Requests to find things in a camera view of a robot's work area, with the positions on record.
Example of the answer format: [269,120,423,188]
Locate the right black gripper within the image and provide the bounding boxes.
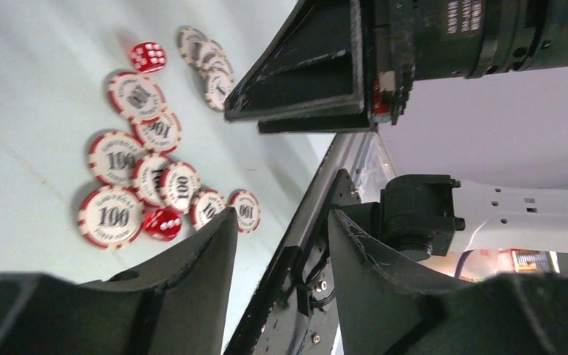
[359,1,568,125]

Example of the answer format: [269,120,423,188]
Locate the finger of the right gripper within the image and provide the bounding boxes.
[224,1,374,134]

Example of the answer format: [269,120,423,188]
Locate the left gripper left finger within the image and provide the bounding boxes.
[0,208,237,354]

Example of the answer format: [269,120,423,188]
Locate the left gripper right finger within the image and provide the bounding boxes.
[328,210,568,354]

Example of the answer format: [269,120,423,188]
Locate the white red chip stack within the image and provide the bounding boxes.
[77,26,263,251]

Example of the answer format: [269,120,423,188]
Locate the red die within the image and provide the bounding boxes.
[143,209,183,242]
[129,41,168,73]

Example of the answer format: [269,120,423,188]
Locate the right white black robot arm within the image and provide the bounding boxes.
[224,1,568,260]

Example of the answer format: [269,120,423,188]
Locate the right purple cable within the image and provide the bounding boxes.
[453,249,476,280]

